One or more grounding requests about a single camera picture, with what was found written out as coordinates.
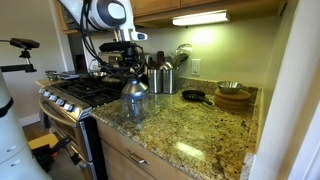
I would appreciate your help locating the perforated steel utensil holder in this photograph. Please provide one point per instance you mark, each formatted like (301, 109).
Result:
(155, 81)
(170, 81)

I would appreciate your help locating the under-cabinet light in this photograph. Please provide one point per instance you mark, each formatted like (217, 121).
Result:
(200, 18)

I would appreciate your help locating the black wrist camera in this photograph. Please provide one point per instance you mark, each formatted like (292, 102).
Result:
(115, 46)

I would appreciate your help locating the wooden base cabinet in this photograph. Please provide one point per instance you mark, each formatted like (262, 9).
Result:
(120, 163)

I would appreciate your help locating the black camera on stand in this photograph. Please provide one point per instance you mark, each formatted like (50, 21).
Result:
(23, 43)

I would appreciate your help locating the yellow floor object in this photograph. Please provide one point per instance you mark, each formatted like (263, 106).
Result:
(41, 140)

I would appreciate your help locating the wooden upper cabinets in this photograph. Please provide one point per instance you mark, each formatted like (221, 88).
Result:
(156, 6)

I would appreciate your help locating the glass pan lid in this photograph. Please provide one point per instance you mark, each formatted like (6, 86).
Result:
(113, 81)

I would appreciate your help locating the small black bowl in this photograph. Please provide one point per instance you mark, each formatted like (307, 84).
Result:
(193, 95)

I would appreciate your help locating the clear plastic blender jar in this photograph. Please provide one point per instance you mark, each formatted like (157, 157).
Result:
(135, 110)

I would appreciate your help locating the dark wooden spatula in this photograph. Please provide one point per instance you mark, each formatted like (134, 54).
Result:
(160, 58)

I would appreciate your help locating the small steel bowl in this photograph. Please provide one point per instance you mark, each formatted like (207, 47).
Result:
(230, 87)

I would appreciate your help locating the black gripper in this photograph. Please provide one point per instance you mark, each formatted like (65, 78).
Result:
(128, 57)

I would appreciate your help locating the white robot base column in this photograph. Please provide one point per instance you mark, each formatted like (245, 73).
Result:
(10, 140)

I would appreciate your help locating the steel ladle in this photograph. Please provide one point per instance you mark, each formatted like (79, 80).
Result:
(183, 51)

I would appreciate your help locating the stainless gas stove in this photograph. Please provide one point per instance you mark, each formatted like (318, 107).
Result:
(80, 93)

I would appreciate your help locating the stack of round wooden boards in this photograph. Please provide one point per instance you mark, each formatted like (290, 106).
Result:
(233, 100)

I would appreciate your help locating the white wall outlet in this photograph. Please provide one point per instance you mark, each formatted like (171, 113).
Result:
(196, 66)

